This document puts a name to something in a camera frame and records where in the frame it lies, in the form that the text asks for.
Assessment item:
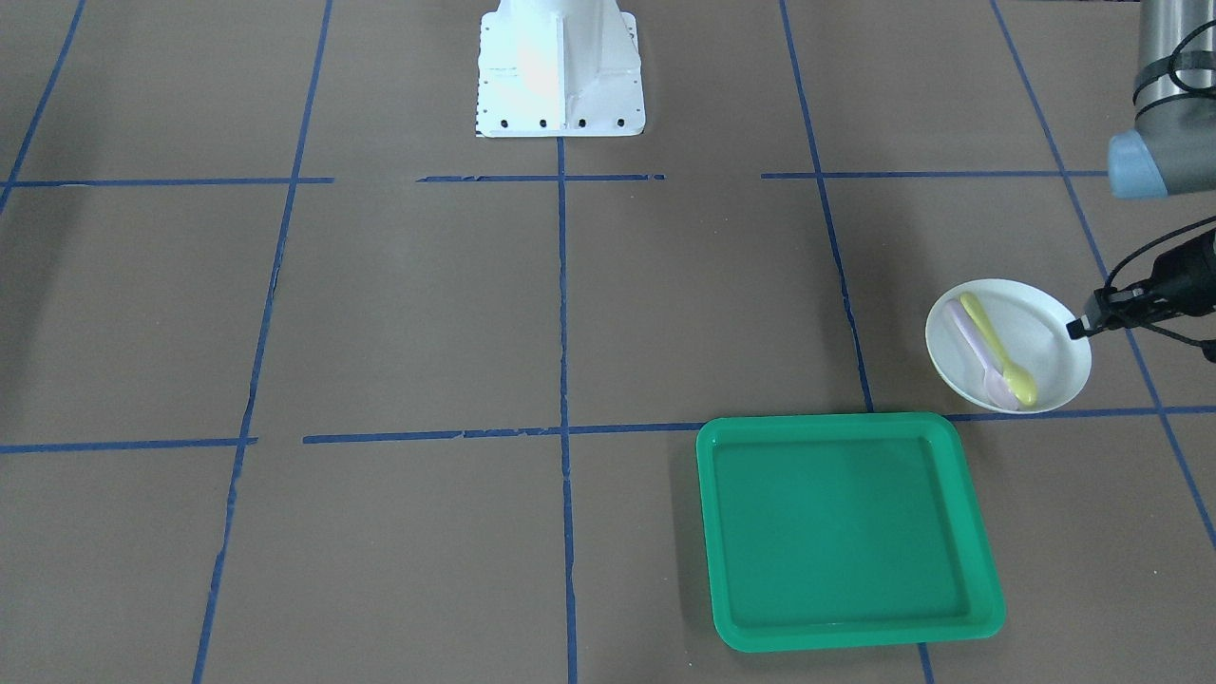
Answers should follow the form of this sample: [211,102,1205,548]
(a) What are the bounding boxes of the white round plate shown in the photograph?
[924,277,1092,415]

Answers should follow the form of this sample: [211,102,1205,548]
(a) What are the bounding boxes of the green plastic tray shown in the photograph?
[696,413,1007,654]

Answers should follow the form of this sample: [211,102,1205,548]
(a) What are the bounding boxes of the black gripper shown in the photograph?
[1066,229,1215,340]

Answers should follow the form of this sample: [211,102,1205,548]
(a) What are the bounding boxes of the yellow plastic spoon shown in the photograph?
[959,292,1038,409]

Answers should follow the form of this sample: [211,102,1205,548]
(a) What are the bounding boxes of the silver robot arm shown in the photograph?
[1066,1,1215,355]

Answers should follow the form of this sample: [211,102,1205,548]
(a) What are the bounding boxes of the brown paper table cover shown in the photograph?
[2,1,1214,683]

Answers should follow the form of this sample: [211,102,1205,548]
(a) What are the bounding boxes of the pink plastic spoon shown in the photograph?
[945,298,1020,413]

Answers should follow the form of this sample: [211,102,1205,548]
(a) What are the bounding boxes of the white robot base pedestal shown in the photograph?
[475,1,647,139]

